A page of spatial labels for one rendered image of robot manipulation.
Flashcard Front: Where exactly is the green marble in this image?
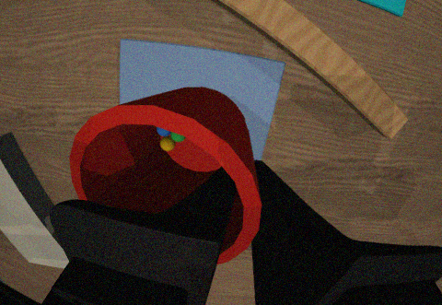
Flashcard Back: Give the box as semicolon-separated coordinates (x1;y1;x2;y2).
170;132;185;142

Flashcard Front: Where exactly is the tan curved wooden strip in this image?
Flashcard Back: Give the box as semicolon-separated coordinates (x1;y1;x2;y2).
213;0;409;140

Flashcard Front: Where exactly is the red cup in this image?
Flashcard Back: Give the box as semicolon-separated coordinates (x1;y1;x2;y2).
70;87;262;265

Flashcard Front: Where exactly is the beige flat rectangular block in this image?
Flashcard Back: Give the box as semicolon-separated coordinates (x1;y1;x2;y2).
0;132;69;268

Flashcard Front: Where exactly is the blue marble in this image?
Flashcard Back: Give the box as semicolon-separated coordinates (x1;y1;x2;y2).
157;127;170;136

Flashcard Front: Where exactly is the yellow marble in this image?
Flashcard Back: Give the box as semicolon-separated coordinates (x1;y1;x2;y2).
161;135;176;151

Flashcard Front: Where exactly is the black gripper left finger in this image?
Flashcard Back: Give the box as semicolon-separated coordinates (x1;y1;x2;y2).
49;166;237;305

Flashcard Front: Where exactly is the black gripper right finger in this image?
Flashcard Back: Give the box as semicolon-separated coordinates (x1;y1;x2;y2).
251;160;442;305

